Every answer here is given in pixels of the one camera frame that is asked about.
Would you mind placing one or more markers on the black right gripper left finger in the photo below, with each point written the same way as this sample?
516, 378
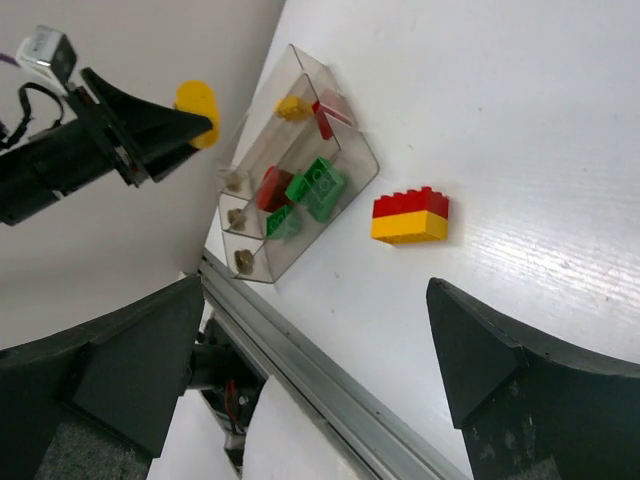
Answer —
96, 401

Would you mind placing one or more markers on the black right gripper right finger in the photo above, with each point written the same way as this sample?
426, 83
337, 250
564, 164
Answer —
529, 405

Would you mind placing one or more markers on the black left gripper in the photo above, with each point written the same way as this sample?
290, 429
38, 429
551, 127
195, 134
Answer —
151, 142

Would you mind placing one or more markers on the yellow oval lego brick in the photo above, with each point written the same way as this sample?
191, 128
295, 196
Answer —
197, 97

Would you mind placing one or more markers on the red curved lego brick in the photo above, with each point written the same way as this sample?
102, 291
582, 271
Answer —
271, 194

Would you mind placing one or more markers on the green sloped lego brick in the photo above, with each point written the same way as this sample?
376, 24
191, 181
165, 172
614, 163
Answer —
284, 223

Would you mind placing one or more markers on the yellow black striped lego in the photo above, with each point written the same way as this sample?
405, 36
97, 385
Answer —
293, 109

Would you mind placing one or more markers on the red oval lego brick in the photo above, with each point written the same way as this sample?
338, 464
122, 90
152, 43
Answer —
331, 104

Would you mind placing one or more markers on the green curved lego brick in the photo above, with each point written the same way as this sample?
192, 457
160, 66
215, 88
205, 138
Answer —
325, 186

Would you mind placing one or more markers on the yellow rectangular lego brick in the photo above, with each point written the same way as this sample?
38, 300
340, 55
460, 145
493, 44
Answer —
412, 227

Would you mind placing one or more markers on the red rectangular lego brick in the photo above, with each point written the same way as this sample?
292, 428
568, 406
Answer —
412, 200

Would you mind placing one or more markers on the green square lego brick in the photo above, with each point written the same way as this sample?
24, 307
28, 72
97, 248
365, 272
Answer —
298, 189

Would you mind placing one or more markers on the clear bin far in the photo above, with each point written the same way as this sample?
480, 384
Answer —
260, 138

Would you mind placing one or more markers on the clear bin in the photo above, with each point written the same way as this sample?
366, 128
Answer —
266, 260
260, 138
241, 216

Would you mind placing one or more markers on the clear bin near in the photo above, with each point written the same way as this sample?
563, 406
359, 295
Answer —
266, 260

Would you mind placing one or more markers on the clear bin middle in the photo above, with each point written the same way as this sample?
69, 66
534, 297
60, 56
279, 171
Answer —
241, 216

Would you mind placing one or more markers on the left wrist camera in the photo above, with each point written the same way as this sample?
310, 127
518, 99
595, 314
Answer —
47, 54

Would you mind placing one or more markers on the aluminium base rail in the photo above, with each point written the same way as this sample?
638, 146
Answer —
372, 436

